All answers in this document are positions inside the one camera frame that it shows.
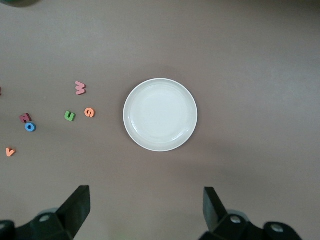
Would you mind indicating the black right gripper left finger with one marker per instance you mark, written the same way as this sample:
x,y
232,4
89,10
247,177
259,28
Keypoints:
x,y
70,220

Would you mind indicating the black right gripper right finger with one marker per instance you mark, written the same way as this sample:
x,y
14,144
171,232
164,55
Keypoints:
x,y
220,225

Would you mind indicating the green foam letter n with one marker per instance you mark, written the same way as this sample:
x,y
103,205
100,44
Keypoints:
x,y
68,116

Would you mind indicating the orange foam letter e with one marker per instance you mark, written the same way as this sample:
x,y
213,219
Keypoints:
x,y
89,114

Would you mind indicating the pink foam letter w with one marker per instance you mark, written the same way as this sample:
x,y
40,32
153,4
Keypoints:
x,y
80,88

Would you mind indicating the orange foam letter v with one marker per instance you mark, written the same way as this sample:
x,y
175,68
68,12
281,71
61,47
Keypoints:
x,y
10,153

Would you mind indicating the blue foam letter o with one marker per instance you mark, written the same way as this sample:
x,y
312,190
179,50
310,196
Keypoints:
x,y
26,127

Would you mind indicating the dark red foam letter z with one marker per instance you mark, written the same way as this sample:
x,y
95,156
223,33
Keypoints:
x,y
25,117

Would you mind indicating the beige round plate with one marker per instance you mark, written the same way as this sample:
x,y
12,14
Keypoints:
x,y
160,115

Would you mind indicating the green round plate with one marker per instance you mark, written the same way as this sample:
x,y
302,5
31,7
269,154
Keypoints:
x,y
20,1

